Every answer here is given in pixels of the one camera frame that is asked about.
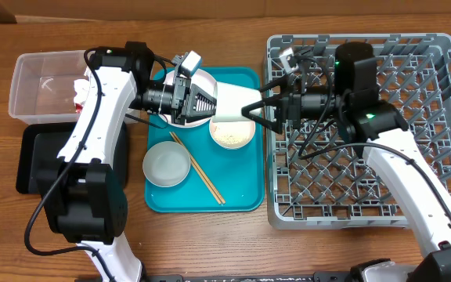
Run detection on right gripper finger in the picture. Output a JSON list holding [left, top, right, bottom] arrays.
[[241, 97, 284, 133], [258, 74, 289, 93]]

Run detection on grey shallow bowl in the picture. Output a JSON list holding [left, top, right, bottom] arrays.
[[143, 141, 191, 188]]

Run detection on white napkin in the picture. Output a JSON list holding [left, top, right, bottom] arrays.
[[73, 79, 90, 107]]

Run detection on white cup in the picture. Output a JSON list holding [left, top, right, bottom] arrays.
[[211, 81, 262, 123]]

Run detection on red snack wrapper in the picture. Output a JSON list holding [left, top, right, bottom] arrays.
[[75, 103, 83, 114]]

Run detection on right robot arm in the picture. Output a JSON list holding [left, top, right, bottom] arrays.
[[241, 42, 451, 281]]

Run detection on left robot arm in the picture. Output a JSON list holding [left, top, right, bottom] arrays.
[[24, 42, 217, 281]]

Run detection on wooden chopstick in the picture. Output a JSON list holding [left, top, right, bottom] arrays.
[[171, 131, 226, 204], [168, 132, 223, 206]]

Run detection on white round plate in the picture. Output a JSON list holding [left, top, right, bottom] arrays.
[[159, 69, 217, 128]]

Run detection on teal serving tray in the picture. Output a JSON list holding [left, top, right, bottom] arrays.
[[143, 67, 265, 214]]

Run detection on grey dish rack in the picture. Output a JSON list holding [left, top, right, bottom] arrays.
[[265, 33, 451, 230]]

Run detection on clear plastic bin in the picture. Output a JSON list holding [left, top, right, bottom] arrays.
[[8, 49, 142, 125]]

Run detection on black tray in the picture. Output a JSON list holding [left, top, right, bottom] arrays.
[[16, 122, 129, 194]]

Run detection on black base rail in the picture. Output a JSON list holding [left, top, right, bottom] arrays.
[[74, 270, 367, 282]]

